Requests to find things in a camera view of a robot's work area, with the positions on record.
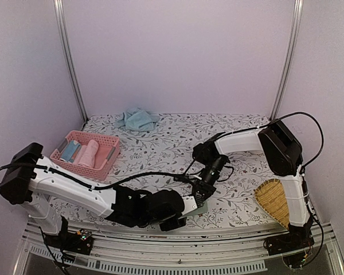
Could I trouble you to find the right aluminium post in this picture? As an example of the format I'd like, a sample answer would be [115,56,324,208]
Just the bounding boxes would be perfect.
[269,0,303,120]

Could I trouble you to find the woven bamboo tray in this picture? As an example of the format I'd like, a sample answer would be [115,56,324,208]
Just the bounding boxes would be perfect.
[255,179,290,230]

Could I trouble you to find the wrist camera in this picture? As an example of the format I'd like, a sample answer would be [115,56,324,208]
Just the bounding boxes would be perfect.
[182,196,201,217]
[173,175,201,185]

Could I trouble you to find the rolled blue patterned towel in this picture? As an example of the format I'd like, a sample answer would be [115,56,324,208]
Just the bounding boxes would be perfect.
[60,140,81,163]

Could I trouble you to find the aluminium front frame rail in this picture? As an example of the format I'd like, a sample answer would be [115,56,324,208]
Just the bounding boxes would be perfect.
[13,220,344,275]

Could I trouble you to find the pink plastic basket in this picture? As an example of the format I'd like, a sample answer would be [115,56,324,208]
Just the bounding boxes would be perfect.
[50,131,120,180]

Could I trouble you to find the left aluminium post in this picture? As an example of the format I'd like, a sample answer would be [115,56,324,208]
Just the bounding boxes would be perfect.
[53,0,89,123]

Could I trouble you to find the folded coral pink towel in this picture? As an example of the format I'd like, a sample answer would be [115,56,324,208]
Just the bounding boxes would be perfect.
[93,146,115,170]

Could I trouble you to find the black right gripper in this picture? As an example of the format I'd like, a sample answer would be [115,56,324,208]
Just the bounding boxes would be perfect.
[192,156,226,205]

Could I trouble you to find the rolled pink towel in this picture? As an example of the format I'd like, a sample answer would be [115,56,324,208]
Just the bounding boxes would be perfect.
[78,140,99,168]

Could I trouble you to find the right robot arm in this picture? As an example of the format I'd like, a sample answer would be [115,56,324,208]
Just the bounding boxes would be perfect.
[192,119,313,250]

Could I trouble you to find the aluminium post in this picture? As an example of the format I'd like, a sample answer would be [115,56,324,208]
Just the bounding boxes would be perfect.
[269,0,303,120]
[53,0,89,123]

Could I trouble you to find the green towel with panda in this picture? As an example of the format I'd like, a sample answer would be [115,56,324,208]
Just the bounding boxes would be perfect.
[187,201,208,216]

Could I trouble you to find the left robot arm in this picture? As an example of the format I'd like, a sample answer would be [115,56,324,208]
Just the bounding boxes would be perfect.
[0,143,187,249]

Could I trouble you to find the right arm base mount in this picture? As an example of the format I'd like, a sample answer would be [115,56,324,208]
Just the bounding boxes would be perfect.
[263,230,314,256]

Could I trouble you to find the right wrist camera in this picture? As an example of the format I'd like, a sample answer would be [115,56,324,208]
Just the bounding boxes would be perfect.
[173,175,201,185]

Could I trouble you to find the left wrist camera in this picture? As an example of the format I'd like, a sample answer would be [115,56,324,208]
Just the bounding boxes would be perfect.
[182,196,201,217]

